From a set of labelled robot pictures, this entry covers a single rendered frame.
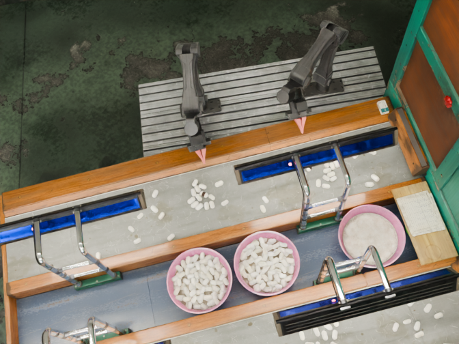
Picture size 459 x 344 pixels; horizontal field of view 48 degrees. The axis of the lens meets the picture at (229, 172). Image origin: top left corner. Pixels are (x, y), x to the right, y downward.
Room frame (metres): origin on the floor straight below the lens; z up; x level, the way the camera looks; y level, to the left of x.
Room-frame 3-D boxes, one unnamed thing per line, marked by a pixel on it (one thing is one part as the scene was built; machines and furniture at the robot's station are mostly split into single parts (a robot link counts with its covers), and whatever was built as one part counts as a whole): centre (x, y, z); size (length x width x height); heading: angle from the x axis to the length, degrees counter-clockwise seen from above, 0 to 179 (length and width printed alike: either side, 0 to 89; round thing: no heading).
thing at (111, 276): (0.68, 0.64, 0.90); 0.20 x 0.19 x 0.45; 93
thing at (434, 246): (0.54, -0.73, 0.77); 0.33 x 0.15 x 0.01; 3
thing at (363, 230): (0.53, -0.51, 0.71); 0.22 x 0.22 x 0.06
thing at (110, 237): (0.84, 0.11, 0.73); 1.81 x 0.30 x 0.02; 93
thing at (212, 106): (1.34, 0.07, 0.71); 0.20 x 0.07 x 0.08; 87
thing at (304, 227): (0.72, -0.33, 0.90); 0.20 x 0.19 x 0.45; 93
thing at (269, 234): (0.51, -0.07, 0.72); 0.27 x 0.27 x 0.10
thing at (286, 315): (0.24, -0.36, 1.08); 0.62 x 0.08 x 0.07; 93
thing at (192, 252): (0.50, 0.21, 0.72); 0.27 x 0.27 x 0.10
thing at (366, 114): (1.05, 0.12, 0.67); 1.81 x 0.12 x 0.19; 93
